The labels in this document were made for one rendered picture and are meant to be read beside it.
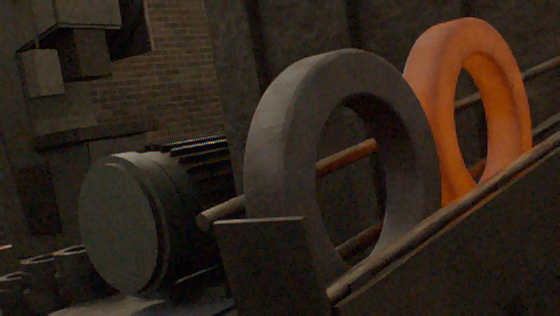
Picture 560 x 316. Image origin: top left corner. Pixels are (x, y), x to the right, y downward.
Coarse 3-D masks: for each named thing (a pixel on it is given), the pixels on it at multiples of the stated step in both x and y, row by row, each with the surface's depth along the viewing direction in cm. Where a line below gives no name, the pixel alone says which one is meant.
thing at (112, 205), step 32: (128, 160) 182; (160, 160) 188; (192, 160) 193; (224, 160) 197; (96, 192) 189; (128, 192) 180; (160, 192) 177; (192, 192) 185; (224, 192) 193; (96, 224) 192; (128, 224) 183; (160, 224) 177; (192, 224) 184; (96, 256) 195; (128, 256) 185; (160, 256) 179; (192, 256) 187; (128, 288) 188; (160, 288) 186; (192, 288) 196; (224, 288) 188
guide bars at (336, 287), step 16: (544, 144) 66; (528, 160) 63; (496, 176) 59; (512, 176) 60; (480, 192) 56; (448, 208) 52; (464, 208) 54; (432, 224) 50; (400, 240) 47; (416, 240) 48; (368, 256) 45; (384, 256) 45; (400, 256) 47; (352, 272) 43; (368, 272) 44; (336, 288) 42; (352, 288) 42
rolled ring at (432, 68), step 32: (448, 32) 58; (480, 32) 62; (416, 64) 57; (448, 64) 57; (480, 64) 64; (512, 64) 66; (448, 96) 57; (480, 96) 68; (512, 96) 66; (448, 128) 56; (512, 128) 67; (448, 160) 56; (512, 160) 66; (448, 192) 56; (448, 224) 60
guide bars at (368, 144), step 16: (544, 64) 89; (544, 128) 82; (368, 144) 59; (320, 160) 55; (336, 160) 56; (352, 160) 57; (480, 160) 71; (320, 176) 54; (224, 208) 47; (240, 208) 47; (208, 224) 45; (352, 240) 54; (368, 240) 55; (352, 256) 53
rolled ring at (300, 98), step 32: (320, 64) 45; (352, 64) 47; (384, 64) 50; (288, 96) 43; (320, 96) 44; (352, 96) 47; (384, 96) 50; (416, 96) 53; (256, 128) 43; (288, 128) 42; (320, 128) 44; (384, 128) 53; (416, 128) 53; (256, 160) 43; (288, 160) 42; (384, 160) 54; (416, 160) 53; (256, 192) 42; (288, 192) 42; (416, 192) 53; (320, 224) 43; (384, 224) 54; (416, 224) 52; (320, 256) 43
